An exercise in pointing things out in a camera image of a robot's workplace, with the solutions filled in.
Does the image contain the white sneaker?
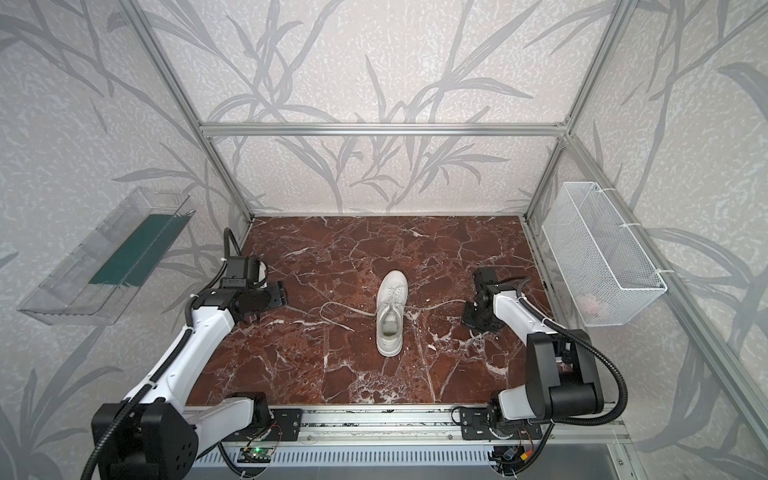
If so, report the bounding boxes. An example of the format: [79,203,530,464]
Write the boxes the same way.
[376,270,408,357]

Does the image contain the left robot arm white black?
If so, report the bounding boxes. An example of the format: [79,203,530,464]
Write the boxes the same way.
[81,256,287,479]

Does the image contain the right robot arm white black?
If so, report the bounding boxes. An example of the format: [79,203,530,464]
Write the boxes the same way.
[462,267,604,422]

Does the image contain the pink object in basket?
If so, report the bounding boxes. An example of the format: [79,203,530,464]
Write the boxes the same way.
[578,294,606,318]

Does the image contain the green circuit board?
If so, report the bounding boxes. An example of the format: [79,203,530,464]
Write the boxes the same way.
[237,447,275,464]

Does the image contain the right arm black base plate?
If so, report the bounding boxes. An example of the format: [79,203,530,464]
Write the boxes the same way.
[451,406,543,441]

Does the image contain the white wire mesh basket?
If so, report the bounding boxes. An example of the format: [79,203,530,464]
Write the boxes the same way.
[542,182,667,327]

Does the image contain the black corrugated right cable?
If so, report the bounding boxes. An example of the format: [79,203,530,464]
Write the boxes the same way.
[515,277,629,427]

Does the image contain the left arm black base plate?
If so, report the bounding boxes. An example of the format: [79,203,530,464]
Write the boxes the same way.
[227,408,303,442]

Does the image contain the clear plastic wall tray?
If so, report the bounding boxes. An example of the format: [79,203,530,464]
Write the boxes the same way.
[18,187,196,326]

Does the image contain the aluminium frame rail base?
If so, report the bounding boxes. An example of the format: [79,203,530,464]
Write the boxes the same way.
[124,403,632,448]

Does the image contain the aluminium frame crossbar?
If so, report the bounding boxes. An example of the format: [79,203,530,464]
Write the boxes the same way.
[197,122,566,137]

